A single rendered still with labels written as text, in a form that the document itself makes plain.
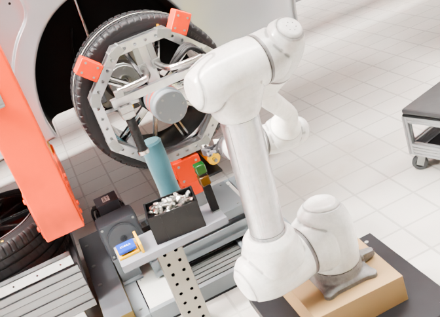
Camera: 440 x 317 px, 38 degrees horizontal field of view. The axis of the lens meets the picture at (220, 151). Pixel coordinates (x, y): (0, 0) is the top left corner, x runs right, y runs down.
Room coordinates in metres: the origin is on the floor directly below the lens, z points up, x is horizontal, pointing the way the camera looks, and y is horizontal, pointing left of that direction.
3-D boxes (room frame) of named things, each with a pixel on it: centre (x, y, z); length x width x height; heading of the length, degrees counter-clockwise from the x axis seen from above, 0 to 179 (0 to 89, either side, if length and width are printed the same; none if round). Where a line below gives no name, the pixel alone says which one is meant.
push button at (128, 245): (2.14, 0.45, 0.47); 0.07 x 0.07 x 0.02; 12
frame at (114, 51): (2.55, 0.16, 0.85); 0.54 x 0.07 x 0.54; 102
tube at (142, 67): (2.41, 0.23, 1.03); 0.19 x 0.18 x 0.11; 12
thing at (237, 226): (2.70, 0.25, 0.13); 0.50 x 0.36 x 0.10; 102
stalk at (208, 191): (2.22, 0.09, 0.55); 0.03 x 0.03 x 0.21; 12
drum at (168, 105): (2.48, 0.14, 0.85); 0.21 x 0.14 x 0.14; 12
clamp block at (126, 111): (2.31, 0.28, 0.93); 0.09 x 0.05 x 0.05; 12
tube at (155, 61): (2.45, 0.03, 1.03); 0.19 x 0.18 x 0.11; 12
